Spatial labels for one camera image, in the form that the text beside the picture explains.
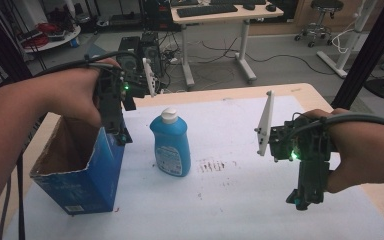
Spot hand-held gripper cable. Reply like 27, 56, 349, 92
33, 49, 141, 79
288, 112, 384, 141

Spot black floor cable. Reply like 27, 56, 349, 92
198, 35, 338, 77

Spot black rolling stool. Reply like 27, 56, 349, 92
293, 0, 345, 49

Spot black computer with red lights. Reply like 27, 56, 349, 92
139, 0, 183, 33

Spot right hand-held gripper cable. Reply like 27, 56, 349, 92
288, 112, 384, 141

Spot wooden desk with white legs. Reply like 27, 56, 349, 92
170, 0, 285, 90

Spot black hanging cables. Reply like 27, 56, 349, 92
0, 151, 27, 240

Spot left hand-held gripper cable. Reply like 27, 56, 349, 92
33, 49, 141, 79

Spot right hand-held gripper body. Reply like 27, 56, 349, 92
255, 89, 335, 204

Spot person's right hand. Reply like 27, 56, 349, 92
304, 107, 382, 194

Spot person's left hand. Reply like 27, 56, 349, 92
42, 58, 122, 129

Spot round white table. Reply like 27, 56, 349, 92
19, 23, 82, 54

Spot black frame pole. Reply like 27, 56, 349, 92
329, 0, 384, 111

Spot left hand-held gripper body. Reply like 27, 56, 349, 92
94, 57, 158, 135

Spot blue bottle with white cap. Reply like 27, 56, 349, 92
149, 107, 192, 178

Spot black keyboard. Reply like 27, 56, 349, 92
176, 3, 240, 19

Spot blue cardboard box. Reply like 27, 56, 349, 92
29, 114, 127, 217

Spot black computer tower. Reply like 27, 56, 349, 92
141, 31, 164, 78
116, 35, 145, 69

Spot white table mat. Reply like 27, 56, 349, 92
2, 95, 384, 240

